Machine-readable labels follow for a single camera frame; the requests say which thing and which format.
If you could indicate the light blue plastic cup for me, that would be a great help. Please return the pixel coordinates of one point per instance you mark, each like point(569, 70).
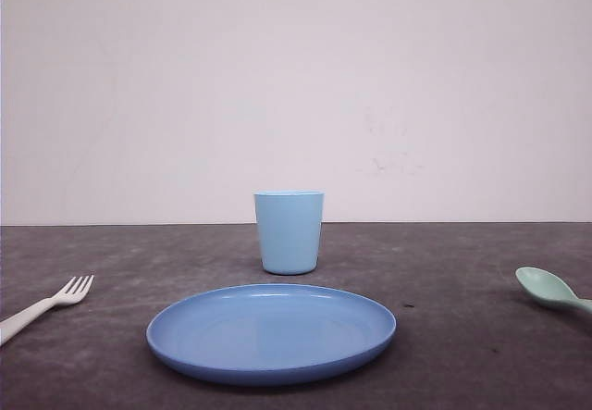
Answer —
point(289, 229)

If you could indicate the mint green plastic spoon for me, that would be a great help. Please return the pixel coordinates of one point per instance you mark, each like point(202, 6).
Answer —
point(549, 290)

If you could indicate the white plastic fork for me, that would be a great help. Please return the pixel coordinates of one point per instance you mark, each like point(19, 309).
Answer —
point(72, 293)

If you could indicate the blue plastic plate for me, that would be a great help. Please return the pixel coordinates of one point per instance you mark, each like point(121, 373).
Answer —
point(270, 334)

